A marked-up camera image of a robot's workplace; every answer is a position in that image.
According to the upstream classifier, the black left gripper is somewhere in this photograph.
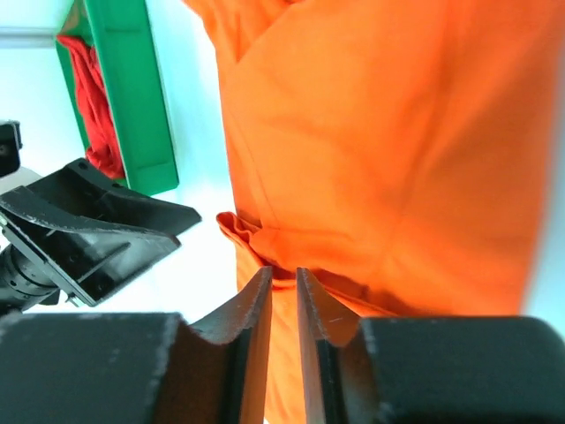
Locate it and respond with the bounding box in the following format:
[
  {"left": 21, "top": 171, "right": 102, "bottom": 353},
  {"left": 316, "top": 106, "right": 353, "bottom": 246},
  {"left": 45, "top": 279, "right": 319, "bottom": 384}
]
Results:
[{"left": 1, "top": 120, "right": 201, "bottom": 315}]

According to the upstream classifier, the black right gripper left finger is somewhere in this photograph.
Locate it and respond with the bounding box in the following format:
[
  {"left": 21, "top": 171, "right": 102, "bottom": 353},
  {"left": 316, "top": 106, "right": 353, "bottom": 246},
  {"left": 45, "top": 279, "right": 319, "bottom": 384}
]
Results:
[{"left": 1, "top": 268, "right": 272, "bottom": 423}]

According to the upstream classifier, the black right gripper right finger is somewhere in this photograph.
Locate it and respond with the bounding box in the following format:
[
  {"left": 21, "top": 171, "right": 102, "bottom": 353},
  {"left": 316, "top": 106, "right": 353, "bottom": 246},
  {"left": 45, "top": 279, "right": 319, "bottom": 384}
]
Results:
[{"left": 297, "top": 269, "right": 564, "bottom": 423}]

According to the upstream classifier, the orange t shirt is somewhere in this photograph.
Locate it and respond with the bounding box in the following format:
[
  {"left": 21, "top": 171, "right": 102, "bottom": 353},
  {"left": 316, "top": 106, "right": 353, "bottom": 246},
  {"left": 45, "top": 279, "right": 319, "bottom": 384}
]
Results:
[{"left": 190, "top": 1, "right": 564, "bottom": 423}]

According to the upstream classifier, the red t shirt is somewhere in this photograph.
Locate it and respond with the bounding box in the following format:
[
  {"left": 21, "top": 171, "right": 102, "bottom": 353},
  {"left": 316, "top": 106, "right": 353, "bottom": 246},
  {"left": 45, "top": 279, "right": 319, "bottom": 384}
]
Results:
[{"left": 56, "top": 34, "right": 125, "bottom": 180}]

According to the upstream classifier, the green plastic tray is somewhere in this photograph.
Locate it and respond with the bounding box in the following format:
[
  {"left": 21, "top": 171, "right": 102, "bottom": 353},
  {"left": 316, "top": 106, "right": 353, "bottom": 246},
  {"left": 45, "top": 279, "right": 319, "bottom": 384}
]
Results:
[{"left": 56, "top": 1, "right": 178, "bottom": 195}]

